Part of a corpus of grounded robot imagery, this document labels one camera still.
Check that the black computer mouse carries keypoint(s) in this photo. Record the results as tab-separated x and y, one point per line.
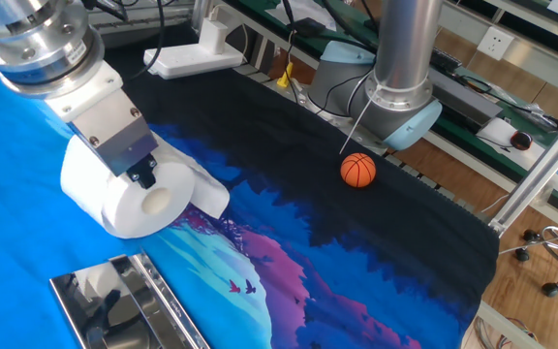
521	140

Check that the small black device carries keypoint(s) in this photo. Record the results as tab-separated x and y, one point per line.
305	26

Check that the white charger plug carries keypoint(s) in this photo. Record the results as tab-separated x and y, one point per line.
213	34

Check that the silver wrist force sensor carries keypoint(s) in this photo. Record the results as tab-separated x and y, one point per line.
32	43

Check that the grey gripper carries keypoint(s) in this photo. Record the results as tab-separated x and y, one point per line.
114	136

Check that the yellow connector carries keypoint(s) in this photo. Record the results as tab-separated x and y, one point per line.
286	75

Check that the black perforated strip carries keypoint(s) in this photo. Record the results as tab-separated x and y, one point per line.
447	60

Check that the white wall socket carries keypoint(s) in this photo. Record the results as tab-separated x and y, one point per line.
494	43

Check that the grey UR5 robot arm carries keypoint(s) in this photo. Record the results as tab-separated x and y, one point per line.
405	48

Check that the aluminium frame post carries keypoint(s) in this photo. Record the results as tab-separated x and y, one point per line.
540	169

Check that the white power strip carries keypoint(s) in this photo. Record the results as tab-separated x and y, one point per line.
187	60

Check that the blue mountain landscape cloth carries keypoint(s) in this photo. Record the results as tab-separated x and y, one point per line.
308	242

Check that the shiny metal tray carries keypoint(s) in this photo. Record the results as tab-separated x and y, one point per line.
114	310

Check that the grey metal box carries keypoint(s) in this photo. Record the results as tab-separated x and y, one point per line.
468	97

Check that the white toilet paper roll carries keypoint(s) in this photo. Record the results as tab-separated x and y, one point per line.
129	208

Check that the small orange basketball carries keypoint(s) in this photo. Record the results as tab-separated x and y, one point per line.
358	170

